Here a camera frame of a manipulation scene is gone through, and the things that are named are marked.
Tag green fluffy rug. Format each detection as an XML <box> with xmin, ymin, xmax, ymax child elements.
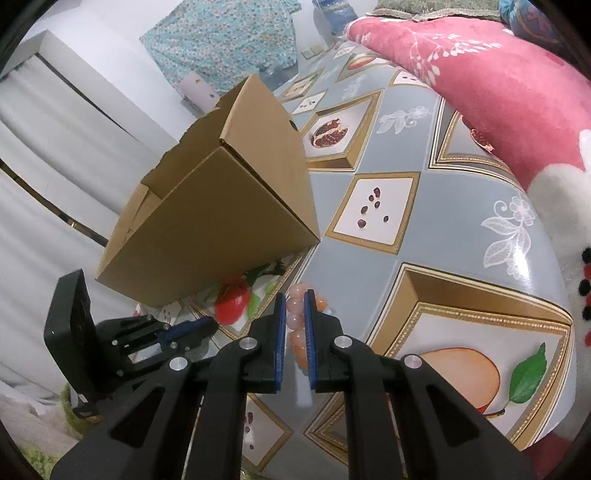
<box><xmin>18</xmin><ymin>383</ymin><xmax>93</xmax><ymax>480</ymax></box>

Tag teal patterned cloth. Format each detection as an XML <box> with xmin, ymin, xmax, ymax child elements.
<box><xmin>140</xmin><ymin>0</ymin><xmax>301</xmax><ymax>100</ymax></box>

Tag fruit print tablecloth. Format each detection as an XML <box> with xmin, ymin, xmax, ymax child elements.
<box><xmin>134</xmin><ymin>41</ymin><xmax>575</xmax><ymax>474</ymax></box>

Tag white curtain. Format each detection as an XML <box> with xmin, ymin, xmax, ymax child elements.
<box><xmin>0</xmin><ymin>30</ymin><xmax>185</xmax><ymax>407</ymax></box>

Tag blue water jug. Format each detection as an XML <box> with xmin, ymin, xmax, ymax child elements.
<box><xmin>311</xmin><ymin>0</ymin><xmax>356</xmax><ymax>35</ymax></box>

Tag white dotted cover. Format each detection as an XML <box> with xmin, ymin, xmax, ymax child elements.
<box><xmin>178</xmin><ymin>74</ymin><xmax>220</xmax><ymax>114</ymax></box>

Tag pink floral blanket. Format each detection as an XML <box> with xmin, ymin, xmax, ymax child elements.
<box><xmin>344</xmin><ymin>14</ymin><xmax>591</xmax><ymax>457</ymax></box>

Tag peach bead bracelet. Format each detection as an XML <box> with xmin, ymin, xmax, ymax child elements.
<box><xmin>286</xmin><ymin>282</ymin><xmax>329</xmax><ymax>374</ymax></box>

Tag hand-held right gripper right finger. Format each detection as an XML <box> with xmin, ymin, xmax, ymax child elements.
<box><xmin>303</xmin><ymin>288</ymin><xmax>536</xmax><ymax>480</ymax></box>

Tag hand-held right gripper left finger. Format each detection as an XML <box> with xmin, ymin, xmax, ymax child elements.
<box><xmin>50</xmin><ymin>292</ymin><xmax>288</xmax><ymax>480</ymax></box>

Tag blue patterned blanket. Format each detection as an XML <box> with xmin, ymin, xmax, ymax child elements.
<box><xmin>499</xmin><ymin>0</ymin><xmax>583</xmax><ymax>61</ymax></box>

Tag brown cardboard box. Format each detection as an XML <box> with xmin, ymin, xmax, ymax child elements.
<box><xmin>95</xmin><ymin>74</ymin><xmax>321</xmax><ymax>308</ymax></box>

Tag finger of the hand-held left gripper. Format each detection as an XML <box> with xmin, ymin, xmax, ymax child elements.
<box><xmin>159</xmin><ymin>318</ymin><xmax>218</xmax><ymax>354</ymax></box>

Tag green embroidered cushion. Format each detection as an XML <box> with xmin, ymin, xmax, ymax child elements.
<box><xmin>372</xmin><ymin>0</ymin><xmax>504</xmax><ymax>23</ymax></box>

